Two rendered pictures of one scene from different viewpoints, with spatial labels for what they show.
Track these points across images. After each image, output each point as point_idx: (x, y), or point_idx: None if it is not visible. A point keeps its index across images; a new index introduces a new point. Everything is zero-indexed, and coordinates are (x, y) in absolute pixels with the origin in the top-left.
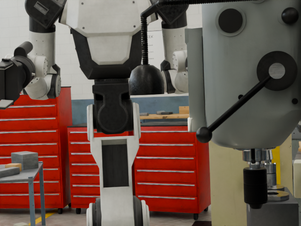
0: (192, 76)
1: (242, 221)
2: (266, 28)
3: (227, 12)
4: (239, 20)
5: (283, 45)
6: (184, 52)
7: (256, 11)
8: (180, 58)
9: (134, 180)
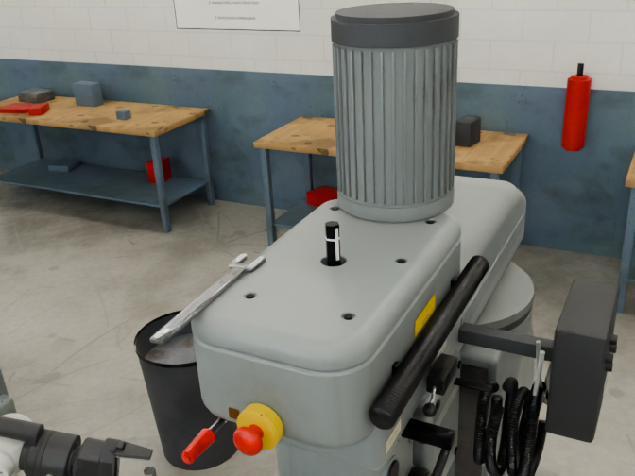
0: None
1: None
2: (404, 455)
3: (393, 468)
4: (398, 467)
5: (410, 460)
6: (9, 452)
7: (401, 447)
8: (8, 467)
9: None
